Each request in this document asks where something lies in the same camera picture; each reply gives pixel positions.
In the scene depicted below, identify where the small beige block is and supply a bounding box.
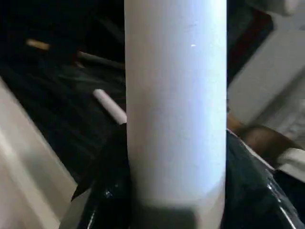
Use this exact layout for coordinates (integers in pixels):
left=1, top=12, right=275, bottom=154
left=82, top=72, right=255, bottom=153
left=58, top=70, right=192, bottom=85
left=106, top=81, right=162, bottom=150
left=26, top=39, right=51, bottom=51

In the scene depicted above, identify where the person's bare leg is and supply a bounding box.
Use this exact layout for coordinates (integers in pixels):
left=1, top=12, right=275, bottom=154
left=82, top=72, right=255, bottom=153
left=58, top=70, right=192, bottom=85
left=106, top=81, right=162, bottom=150
left=234, top=125, right=300, bottom=167

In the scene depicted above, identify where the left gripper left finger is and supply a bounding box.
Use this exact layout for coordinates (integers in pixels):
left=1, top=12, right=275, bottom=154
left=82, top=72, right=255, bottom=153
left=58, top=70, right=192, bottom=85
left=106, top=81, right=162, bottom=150
left=71, top=124, right=132, bottom=229

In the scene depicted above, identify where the white plastic table leg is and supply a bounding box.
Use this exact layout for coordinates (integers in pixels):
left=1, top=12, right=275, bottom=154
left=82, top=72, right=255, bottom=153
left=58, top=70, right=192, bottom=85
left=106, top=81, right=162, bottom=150
left=92, top=88, right=128, bottom=125
left=123, top=0, right=228, bottom=229

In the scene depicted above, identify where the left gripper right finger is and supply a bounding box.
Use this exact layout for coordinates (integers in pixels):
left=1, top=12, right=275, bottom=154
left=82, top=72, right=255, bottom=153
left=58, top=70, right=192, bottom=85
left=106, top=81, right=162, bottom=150
left=220, top=129, right=304, bottom=229

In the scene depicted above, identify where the black television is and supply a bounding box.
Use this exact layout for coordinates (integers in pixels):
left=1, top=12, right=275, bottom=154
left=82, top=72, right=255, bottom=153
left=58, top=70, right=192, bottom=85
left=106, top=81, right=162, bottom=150
left=77, top=9, right=274, bottom=84

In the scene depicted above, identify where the black plastic mat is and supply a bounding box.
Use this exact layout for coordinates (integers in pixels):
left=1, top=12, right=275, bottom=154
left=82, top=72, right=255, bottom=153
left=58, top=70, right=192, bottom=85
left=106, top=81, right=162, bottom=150
left=0, top=0, right=305, bottom=229

